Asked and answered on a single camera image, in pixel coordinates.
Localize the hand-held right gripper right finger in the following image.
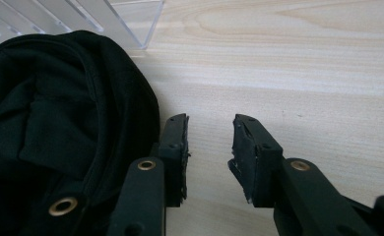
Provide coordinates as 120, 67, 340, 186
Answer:
226, 113, 285, 208

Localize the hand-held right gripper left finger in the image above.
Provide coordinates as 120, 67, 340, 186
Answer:
158, 113, 191, 208

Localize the black hooded garment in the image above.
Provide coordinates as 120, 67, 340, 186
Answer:
0, 29, 161, 236

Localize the clear acrylic organizer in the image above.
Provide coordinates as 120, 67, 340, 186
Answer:
0, 0, 165, 51

